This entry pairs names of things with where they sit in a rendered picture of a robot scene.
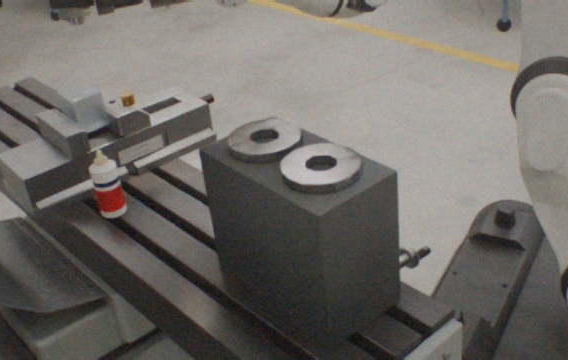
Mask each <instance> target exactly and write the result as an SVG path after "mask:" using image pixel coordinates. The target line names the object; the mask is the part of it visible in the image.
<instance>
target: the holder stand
mask: <svg viewBox="0 0 568 360"><path fill-rule="evenodd" d="M199 153H200V159H201V165H202V170H203V176H204V181H205V188H206V193H207V198H208V204H209V210H210V216H211V221H212V227H213V232H214V238H215V244H216V249H217V255H218V260H219V267H220V269H221V270H222V271H223V272H226V273H227V274H228V275H230V276H231V277H232V278H234V279H235V280H236V281H238V282H239V283H241V284H242V285H243V286H245V288H246V289H247V290H250V291H251V292H253V293H254V294H255V295H257V296H258V297H259V298H261V299H262V300H263V301H265V302H266V303H268V304H269V305H270V306H272V307H273V308H274V309H277V310H278V311H279V312H281V314H282V315H284V316H285V317H286V318H288V319H289V320H290V321H292V322H293V323H295V324H296V325H297V326H299V327H301V328H302V329H304V330H305V331H306V332H308V333H309V334H311V335H312V336H313V337H315V338H316V339H317V341H319V342H320V343H321V344H323V345H324V346H327V347H328V348H329V349H333V348H334V347H336V346H337V345H339V344H340V343H341V342H343V341H344V339H346V338H347V337H348V336H350V335H352V334H354V333H355V332H356V331H358V330H359V329H361V328H362V327H363V326H365V325H366V324H368V323H369V322H370V321H372V320H373V319H375V318H376V317H379V316H380V315H381V314H383V312H384V311H386V310H387V309H388V308H390V307H391V306H393V305H394V304H395V303H397V302H398V301H399V300H400V266H399V224H398V182H397V171H396V170H394V169H392V168H390V167H388V166H385V165H383V164H381V163H379V162H375V161H373V160H371V159H369V157H366V156H364V155H362V154H360V153H358V152H356V151H355V150H354V149H352V148H350V147H346V146H342V145H339V144H336V143H334V142H332V141H329V140H327V139H324V138H321V137H319V136H317V135H315V134H312V133H310V131H308V130H306V129H303V128H300V127H299V126H297V125H296V124H294V123H293V122H290V121H286V120H282V119H280V118H278V117H274V116H270V117H268V118H266V119H264V120H256V121H252V122H248V123H245V124H242V125H240V126H239V127H237V128H236V129H234V130H232V133H231V134H230V136H228V137H225V138H222V139H220V140H218V141H216V142H214V143H211V144H209V145H207V146H205V147H203V148H201V149H200V150H199Z"/></svg>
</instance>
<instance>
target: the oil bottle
mask: <svg viewBox="0 0 568 360"><path fill-rule="evenodd" d="M89 169H90V173H91V177H92V181H93V185H94V189H95V193H96V196H97V200H98V204H99V207H100V211H101V215H102V216H103V217H106V218H116V217H119V216H121V215H123V214H124V213H125V212H126V209H127V205H126V201H125V197H124V193H123V189H122V185H121V180H120V176H119V173H118V169H117V165H116V162H115V161H111V160H107V157H103V154H102V152H101V150H100V149H98V150H97V156H96V159H95V160H94V164H92V165H91V166H90V168H89Z"/></svg>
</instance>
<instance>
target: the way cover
mask: <svg viewBox="0 0 568 360"><path fill-rule="evenodd" d="M13 219H14V220H13ZM9 220H10V221H9ZM12 220H13V221H12ZM23 220H24V219H22V218H21V217H16V218H11V219H6V220H1V221H0V226H1V227H0V263H1V264H0V305H2V306H7V307H12V308H17V309H22V310H27V311H31V312H36V313H53V312H57V311H60V310H63V309H67V308H70V307H73V306H77V305H81V304H84V303H87V302H91V301H94V300H97V299H100V298H104V297H107V296H108V294H106V293H105V291H104V290H103V289H102V288H101V287H100V286H99V285H97V284H96V283H95V282H94V281H93V280H92V279H91V278H89V277H88V276H87V275H86V274H85V273H84V272H83V271H80V270H79V269H78V268H77V267H76V265H75V264H74V263H72V262H71V261H70V260H69V259H68V258H67V257H66V256H64V255H63V254H62V253H61V252H60V251H59V250H58V249H57V248H55V247H54V246H53V245H52V244H51V243H50V242H48V241H46V240H45V238H44V237H43V236H42V235H41V234H40V233H38V232H37V231H36V230H35V229H34V228H33V227H32V226H30V225H29V224H28V223H27V222H26V221H25V220H24V221H23ZM2 221H4V222H2ZM14 221H16V222H17V223H16V222H14ZM1 222H2V223H1ZM8 223H9V224H8ZM22 225H23V226H22ZM2 226H3V227H2ZM24 226H26V227H27V228H29V229H27V228H26V227H24ZM20 227H21V228H20ZM9 230H10V231H9ZM20 230H22V231H20ZM3 231H5V232H3ZM21 232H22V233H21ZM1 233H2V234H3V235H4V236H5V237H4V236H3V235H2V234H1ZM27 234H28V235H27ZM20 235H22V236H20ZM1 238H2V239H1ZM24 238H25V240H24ZM19 240H23V241H19ZM12 241H13V242H12ZM43 242H45V243H44V244H43ZM20 243H21V244H20ZM46 243H48V244H46ZM15 244H18V245H15ZM44 246H45V247H46V248H45V247H44ZM29 247H30V248H29ZM3 249H5V250H3ZM27 249H28V250H27ZM5 251H6V252H5ZM8 251H10V252H8ZM16 252H17V253H16ZM18 252H19V254H18ZM45 252H50V253H45ZM27 254H28V255H27ZM45 254H46V255H45ZM52 254H54V255H52ZM21 255H23V256H21ZM26 256H29V257H26ZM64 257H66V258H65V259H64ZM12 258H15V259H12ZM33 258H34V259H33ZM16 259H17V260H16ZM49 259H50V260H49ZM54 259H55V260H54ZM39 260H41V261H39ZM52 260H53V261H52ZM3 261H5V262H3ZM36 261H39V263H37V262H36ZM60 262H61V263H60ZM64 263H66V264H64ZM23 264H24V265H23ZM18 265H19V266H18ZM21 265H23V266H21ZM62 267H65V268H66V269H65V268H62ZM3 268H4V270H6V271H4V270H3ZM28 269H30V271H29V270H28ZM40 269H42V270H40ZM71 269H73V270H71ZM20 270H22V271H20ZM49 270H50V271H49ZM75 270H76V271H75ZM8 271H9V272H8ZM29 272H33V273H31V274H30V273H29ZM46 272H47V274H45V273H46ZM2 273H3V274H2ZM41 273H42V274H41ZM62 274H63V275H62ZM72 274H73V275H72ZM61 275H62V276H61ZM1 276H2V277H3V279H2V278H1ZM22 276H23V277H22ZM36 276H37V277H36ZM45 276H46V277H45ZM49 276H50V277H49ZM10 277H11V278H10ZM54 277H57V278H54ZM63 277H65V278H63ZM69 277H71V278H69ZM76 278H78V279H76ZM17 279H18V280H17ZM16 280H17V281H16ZM46 280H49V281H46ZM9 281H10V282H9ZM25 281H26V282H25ZM60 281H61V282H60ZM85 281H86V282H85ZM23 282H25V283H23ZM90 282H91V283H93V284H91V283H90ZM40 283H42V284H40ZM43 283H44V284H43ZM15 284H16V285H15ZM26 284H27V285H26ZM66 284H70V285H66ZM72 284H73V285H72ZM25 285H26V286H25ZM53 285H54V286H55V287H58V288H54V286H53ZM11 286H14V287H15V288H13V287H11ZM1 287H2V288H1ZM22 287H23V288H22ZM25 287H27V288H25ZM33 287H34V288H33ZM20 288H21V289H22V290H21V289H20ZM45 288H46V289H45ZM70 288H71V289H70ZM81 288H85V289H81ZM16 289H17V290H18V291H17V290H16ZM23 289H24V290H23ZM35 289H36V290H35ZM74 289H76V290H74ZM48 290H49V291H48ZM10 291H11V292H10ZM88 291H90V292H93V294H92V295H91V294H90V292H88ZM14 293H15V294H14ZM32 293H33V294H32ZM64 293H65V294H64ZM17 294H18V295H20V296H19V297H18V295H17ZM61 296H62V297H61ZM64 296H66V297H64ZM76 296H77V297H76ZM5 297H6V299H7V297H8V299H9V300H6V299H5ZM10 297H12V299H13V300H15V302H14V301H13V300H12V299H10ZM44 298H45V299H47V300H45V299H44ZM49 298H50V299H49ZM59 298H60V299H59ZM17 300H18V301H19V302H18V301H17ZM58 302H59V303H58ZM25 303H26V304H25ZM35 303H36V304H35ZM37 304H38V305H37Z"/></svg>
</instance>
